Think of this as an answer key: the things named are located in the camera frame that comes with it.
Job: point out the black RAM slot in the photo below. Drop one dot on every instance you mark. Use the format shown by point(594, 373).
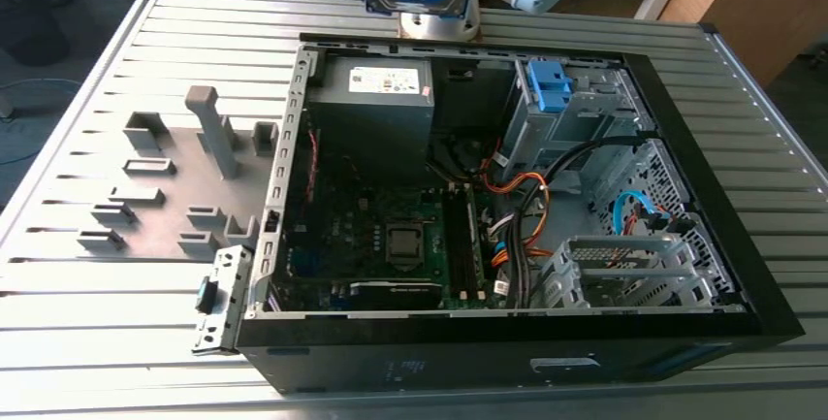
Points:
point(474, 245)
point(456, 245)

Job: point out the blue bracket latch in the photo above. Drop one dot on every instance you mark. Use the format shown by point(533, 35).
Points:
point(206, 294)

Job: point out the green motherboard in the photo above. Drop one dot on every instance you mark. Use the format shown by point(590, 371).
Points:
point(342, 240)

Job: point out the grey power supply unit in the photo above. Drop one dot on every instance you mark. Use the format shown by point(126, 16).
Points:
point(374, 138)

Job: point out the black open PC case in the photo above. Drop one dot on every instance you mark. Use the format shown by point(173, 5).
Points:
point(452, 362)

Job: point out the black graphics card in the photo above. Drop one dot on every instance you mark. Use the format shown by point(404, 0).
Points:
point(394, 294)

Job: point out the CPU socket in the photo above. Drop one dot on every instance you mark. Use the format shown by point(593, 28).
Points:
point(404, 240)

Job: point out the wooden cabinet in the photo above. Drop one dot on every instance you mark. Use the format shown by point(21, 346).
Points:
point(762, 12)

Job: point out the black office chair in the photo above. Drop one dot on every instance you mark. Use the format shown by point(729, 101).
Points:
point(32, 27)

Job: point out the blue drive cage latch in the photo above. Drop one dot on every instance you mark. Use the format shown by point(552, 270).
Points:
point(546, 75)
point(556, 100)

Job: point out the grey metal drive cage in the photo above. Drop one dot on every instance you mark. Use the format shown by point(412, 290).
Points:
point(569, 124)

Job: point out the silver expansion slot bracket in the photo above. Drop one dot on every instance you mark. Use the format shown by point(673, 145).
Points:
point(228, 265)

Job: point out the silver disk bay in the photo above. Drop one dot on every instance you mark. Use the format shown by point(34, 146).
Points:
point(637, 272)

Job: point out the grey parts rack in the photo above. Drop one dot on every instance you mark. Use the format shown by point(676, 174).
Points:
point(168, 172)

